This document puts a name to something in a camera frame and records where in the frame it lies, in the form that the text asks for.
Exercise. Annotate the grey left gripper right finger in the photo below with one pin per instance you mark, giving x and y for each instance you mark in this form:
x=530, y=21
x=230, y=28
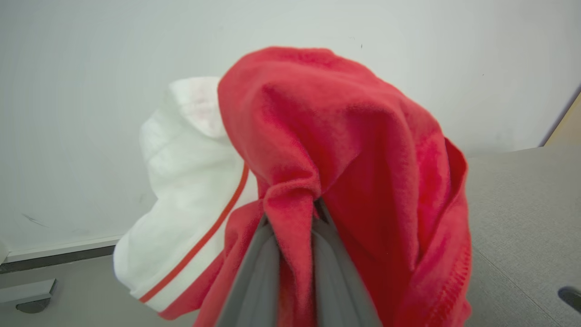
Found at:
x=338, y=286

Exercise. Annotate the red and white garment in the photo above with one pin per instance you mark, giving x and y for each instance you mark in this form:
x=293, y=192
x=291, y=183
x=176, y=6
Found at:
x=340, y=136

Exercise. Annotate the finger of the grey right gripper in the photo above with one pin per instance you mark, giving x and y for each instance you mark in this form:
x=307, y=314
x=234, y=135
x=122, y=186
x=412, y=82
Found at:
x=573, y=299

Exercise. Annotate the white and black baseboard strip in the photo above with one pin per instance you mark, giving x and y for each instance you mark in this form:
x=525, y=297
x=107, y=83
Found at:
x=59, y=254

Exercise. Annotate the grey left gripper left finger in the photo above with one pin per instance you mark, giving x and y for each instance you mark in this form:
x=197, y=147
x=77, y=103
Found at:
x=254, y=290

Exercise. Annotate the beige wooden panel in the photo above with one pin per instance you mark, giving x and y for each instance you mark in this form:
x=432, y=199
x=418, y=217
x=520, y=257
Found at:
x=567, y=127

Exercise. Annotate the black round foot pad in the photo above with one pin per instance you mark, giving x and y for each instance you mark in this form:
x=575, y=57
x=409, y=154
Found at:
x=32, y=307

